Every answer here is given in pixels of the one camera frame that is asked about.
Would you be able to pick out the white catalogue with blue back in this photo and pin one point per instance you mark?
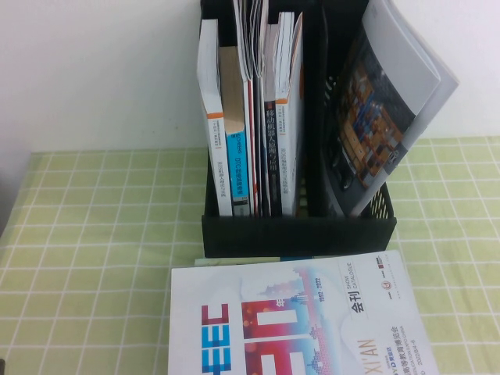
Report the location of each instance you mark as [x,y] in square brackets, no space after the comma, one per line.
[293,320]

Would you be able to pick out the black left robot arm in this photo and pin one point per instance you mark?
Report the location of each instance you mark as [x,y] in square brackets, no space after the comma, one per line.
[4,367]

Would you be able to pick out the blue-spined book with brown pages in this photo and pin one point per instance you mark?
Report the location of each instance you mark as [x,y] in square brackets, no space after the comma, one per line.
[239,168]

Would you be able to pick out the black-spined mobile robot book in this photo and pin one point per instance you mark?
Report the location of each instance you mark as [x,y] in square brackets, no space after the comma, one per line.
[272,156]

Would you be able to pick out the thick white orange-banded book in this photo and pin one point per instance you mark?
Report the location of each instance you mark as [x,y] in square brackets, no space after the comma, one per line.
[216,164]

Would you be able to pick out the slim white orange-banded book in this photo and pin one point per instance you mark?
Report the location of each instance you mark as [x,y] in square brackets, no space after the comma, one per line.
[287,164]

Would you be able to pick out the black perforated plastic book holder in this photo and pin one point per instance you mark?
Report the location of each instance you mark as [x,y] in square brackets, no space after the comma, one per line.
[297,238]

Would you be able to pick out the large yellow-green mechanical design book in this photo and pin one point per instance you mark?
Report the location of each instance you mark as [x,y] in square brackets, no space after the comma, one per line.
[234,259]

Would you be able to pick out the red-edged dark-cover magazine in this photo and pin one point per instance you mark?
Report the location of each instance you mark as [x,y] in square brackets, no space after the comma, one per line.
[252,156]

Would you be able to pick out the warehouse-photo cover magazine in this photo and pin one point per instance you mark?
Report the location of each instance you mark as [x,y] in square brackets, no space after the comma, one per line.
[375,117]

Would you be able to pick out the green white checked tablecloth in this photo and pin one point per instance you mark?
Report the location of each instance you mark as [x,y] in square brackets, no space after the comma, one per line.
[78,254]

